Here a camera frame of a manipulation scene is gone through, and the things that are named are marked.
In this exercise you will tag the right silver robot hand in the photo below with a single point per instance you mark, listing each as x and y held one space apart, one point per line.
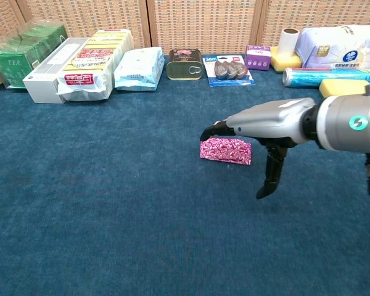
271 120

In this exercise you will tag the pink patterned packet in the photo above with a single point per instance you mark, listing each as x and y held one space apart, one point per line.
225 151

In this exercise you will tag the yellow sponge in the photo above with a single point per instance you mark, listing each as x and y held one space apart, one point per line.
285 63
339 87

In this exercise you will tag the small purple box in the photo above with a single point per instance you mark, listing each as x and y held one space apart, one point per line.
257 58

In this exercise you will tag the blue blister pack brown items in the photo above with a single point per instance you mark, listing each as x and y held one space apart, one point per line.
228 69

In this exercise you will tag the blue cling wrap roll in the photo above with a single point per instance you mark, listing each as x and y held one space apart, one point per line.
327 77

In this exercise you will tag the white paper roll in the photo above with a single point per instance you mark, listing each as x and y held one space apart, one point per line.
288 43

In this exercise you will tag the white tissue bag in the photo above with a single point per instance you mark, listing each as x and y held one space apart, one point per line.
336 46

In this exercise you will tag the black gold meat tin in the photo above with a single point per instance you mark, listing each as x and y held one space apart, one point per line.
183 71

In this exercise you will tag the woven wooden folding screen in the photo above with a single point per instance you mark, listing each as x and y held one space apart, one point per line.
203 24

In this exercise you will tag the light blue wet wipes pack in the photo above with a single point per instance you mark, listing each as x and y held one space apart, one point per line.
138 68

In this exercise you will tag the blue carpet table cover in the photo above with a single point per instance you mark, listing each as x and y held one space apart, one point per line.
111 200

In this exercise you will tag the yellow scouring sponge multipack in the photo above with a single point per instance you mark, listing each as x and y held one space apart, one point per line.
92 61

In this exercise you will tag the white power strip box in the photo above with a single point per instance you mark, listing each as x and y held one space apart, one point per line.
43 83

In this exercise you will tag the clear box green tea bags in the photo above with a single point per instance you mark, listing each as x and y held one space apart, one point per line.
15 66

